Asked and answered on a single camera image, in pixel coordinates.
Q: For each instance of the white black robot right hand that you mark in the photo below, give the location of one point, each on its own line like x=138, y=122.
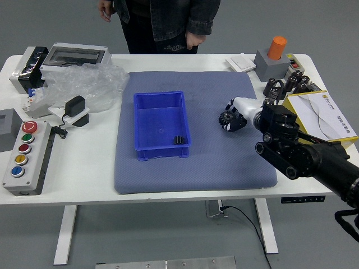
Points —
x=248, y=106

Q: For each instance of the person's right hand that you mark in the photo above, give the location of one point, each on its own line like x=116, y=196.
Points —
x=105, y=9

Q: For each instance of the person's left hand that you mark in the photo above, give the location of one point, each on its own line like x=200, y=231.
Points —
x=194, y=40

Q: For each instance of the big black gear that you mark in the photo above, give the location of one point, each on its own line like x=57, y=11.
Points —
x=225, y=117

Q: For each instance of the small black gear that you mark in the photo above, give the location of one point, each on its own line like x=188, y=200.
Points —
x=178, y=140

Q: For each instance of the person's left forearm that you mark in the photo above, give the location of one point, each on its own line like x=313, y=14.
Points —
x=203, y=16

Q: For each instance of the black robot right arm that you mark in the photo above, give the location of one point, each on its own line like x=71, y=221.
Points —
x=308, y=159

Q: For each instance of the white distribution box clear lid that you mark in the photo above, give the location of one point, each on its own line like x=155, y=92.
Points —
x=73, y=54

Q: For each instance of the yellow white cardboard box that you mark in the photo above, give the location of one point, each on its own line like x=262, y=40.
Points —
x=322, y=117

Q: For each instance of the blue plastic box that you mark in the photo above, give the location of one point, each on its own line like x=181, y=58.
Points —
x=160, y=123

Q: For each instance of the grey under-table control box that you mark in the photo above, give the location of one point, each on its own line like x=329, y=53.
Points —
x=213, y=208

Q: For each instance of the black capacitor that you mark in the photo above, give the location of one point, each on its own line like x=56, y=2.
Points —
x=269, y=86
x=297, y=74
x=276, y=92
x=300, y=87
x=290, y=83
x=304, y=79

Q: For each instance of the person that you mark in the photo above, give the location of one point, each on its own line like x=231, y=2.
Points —
x=168, y=25

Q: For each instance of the grey block holder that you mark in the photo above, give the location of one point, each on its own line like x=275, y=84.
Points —
x=269, y=70

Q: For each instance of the orange cylinder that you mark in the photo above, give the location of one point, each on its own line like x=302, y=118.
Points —
x=277, y=47

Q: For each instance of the black flat module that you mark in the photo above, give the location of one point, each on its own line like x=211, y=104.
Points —
x=314, y=87

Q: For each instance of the clear plastic bag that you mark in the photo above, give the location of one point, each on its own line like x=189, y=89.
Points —
x=89, y=84

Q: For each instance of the blue-grey foam mat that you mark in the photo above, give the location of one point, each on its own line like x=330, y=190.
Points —
x=196, y=173

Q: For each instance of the black power adapter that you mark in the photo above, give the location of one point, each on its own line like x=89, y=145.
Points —
x=74, y=106

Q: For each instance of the black table control panel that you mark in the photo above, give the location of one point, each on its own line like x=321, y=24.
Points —
x=303, y=199

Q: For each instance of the white table leg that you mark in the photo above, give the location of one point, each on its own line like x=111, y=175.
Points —
x=266, y=224
x=66, y=235

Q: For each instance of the white circuit breaker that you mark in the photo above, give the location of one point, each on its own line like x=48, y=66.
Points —
x=36, y=109

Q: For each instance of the grey square block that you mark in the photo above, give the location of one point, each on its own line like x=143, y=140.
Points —
x=11, y=134

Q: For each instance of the grey push button station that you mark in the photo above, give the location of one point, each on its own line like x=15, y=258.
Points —
x=11, y=179

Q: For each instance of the white wall switch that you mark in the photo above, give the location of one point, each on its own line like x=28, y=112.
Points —
x=241, y=63

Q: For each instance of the grey switch box red button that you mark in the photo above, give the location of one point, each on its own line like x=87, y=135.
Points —
x=293, y=60

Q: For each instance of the grey black enclosure box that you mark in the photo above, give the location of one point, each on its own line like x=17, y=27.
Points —
x=21, y=81

